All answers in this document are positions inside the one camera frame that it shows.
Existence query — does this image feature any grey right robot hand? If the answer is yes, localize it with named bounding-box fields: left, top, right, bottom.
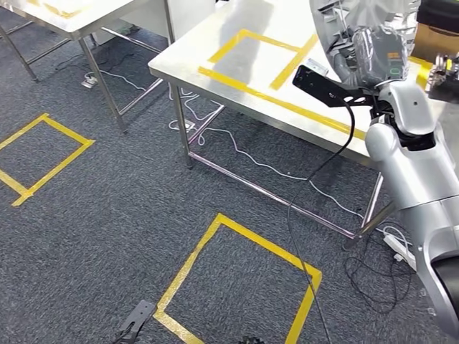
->
left=331, top=26, right=410, bottom=89

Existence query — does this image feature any silver wheel hubcap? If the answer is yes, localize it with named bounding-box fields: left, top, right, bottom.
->
left=309, top=0, right=421, bottom=72

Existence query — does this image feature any dark metal part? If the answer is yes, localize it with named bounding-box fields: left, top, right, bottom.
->
left=427, top=53, right=459, bottom=104

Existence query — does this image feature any steel workbench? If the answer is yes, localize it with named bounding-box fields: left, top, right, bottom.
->
left=148, top=0, right=459, bottom=250

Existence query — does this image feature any brown cardboard box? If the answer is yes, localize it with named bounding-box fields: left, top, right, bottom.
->
left=411, top=21, right=459, bottom=64

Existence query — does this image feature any black case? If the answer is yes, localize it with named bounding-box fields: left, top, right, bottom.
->
left=417, top=0, right=459, bottom=35

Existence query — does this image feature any white partition panel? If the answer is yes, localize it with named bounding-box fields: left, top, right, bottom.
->
left=119, top=0, right=216, bottom=44

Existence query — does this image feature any small white power strip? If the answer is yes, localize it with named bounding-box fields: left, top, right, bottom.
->
left=81, top=71, right=98, bottom=90

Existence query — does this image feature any steel table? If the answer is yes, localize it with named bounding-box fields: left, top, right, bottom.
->
left=0, top=0, right=164, bottom=135

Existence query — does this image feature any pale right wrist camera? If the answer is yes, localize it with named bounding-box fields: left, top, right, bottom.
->
left=305, top=57, right=329, bottom=78

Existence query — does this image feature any white floor cable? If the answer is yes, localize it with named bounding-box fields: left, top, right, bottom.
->
left=96, top=68, right=148, bottom=93
left=168, top=85, right=413, bottom=248

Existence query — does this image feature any black camera cable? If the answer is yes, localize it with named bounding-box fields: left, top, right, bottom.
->
left=286, top=97, right=356, bottom=344

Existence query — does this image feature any black floor cable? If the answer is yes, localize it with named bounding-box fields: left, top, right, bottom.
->
left=343, top=232, right=413, bottom=315

